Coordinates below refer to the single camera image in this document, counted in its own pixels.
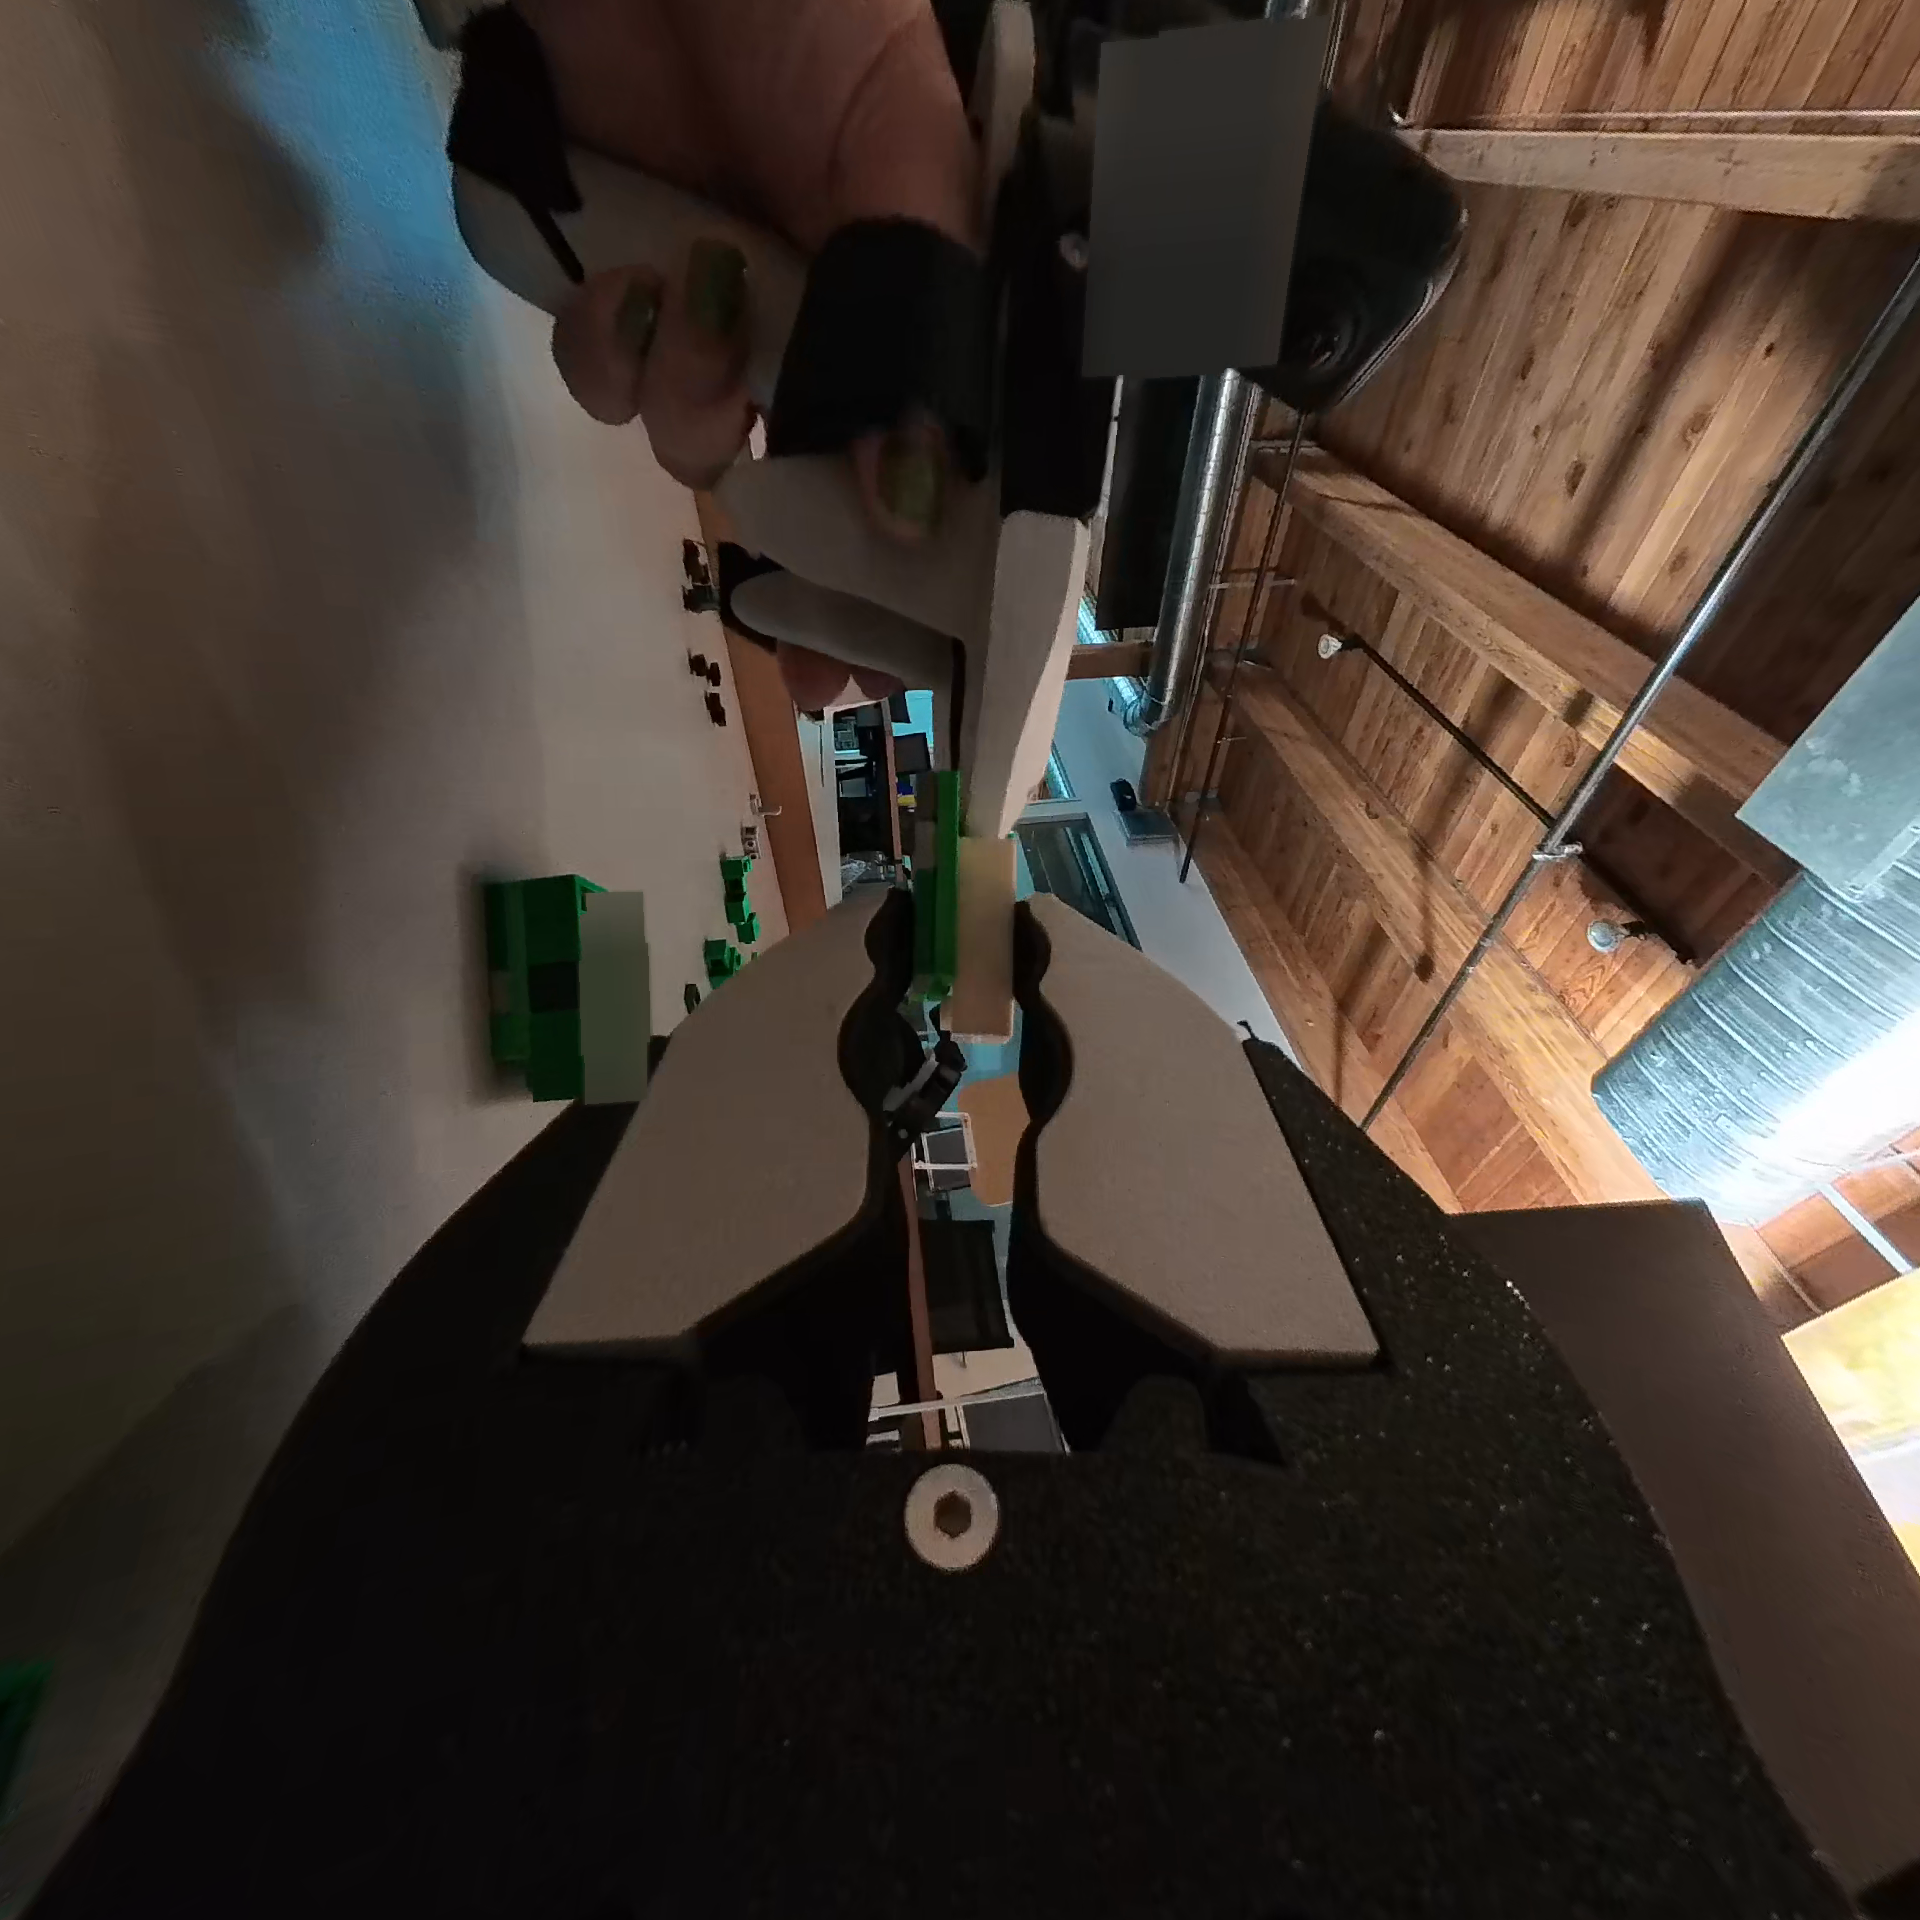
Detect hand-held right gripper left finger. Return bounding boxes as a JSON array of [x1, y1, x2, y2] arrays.
[[520, 897, 912, 1365]]

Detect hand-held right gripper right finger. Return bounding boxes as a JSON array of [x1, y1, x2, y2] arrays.
[[1008, 897, 1382, 1375]]

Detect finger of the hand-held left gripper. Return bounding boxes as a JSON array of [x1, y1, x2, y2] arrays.
[[957, 511, 1092, 842]]

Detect green lego assembly white brick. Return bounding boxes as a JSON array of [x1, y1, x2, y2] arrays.
[[481, 874, 649, 1106]]

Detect scattered bright green lego pieces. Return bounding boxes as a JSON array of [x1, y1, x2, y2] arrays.
[[680, 853, 769, 1021]]

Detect person's left hand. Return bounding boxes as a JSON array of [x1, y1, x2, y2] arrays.
[[509, 0, 993, 714]]

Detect tan rounded board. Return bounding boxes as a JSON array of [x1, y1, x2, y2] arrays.
[[959, 1079, 1037, 1209]]

